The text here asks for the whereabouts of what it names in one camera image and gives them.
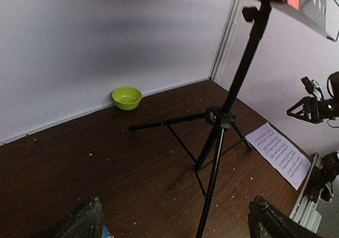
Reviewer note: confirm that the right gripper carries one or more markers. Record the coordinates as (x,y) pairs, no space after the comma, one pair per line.
(306,109)

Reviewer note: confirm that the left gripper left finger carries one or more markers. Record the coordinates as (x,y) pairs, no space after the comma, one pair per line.
(86,220)

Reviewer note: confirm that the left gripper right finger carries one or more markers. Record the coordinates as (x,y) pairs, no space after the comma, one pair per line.
(264,220)

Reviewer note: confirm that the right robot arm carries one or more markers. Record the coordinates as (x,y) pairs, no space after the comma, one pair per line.
(328,108)

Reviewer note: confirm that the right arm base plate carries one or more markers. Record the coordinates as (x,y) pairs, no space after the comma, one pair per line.
(321,176)

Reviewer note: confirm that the black music stand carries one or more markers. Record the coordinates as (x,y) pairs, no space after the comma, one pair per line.
(311,13)

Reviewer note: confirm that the green plastic bowl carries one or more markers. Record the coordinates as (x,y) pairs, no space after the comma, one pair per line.
(126,98)

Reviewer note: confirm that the blue metronome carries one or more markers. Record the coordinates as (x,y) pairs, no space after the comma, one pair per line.
(106,233)

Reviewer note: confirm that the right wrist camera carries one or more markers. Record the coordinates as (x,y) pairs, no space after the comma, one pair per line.
(313,88)

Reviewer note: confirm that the white sheet music paper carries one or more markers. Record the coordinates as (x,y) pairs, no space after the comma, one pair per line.
(281,154)

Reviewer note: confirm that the right aluminium corner post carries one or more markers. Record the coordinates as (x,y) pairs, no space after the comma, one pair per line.
(226,40)

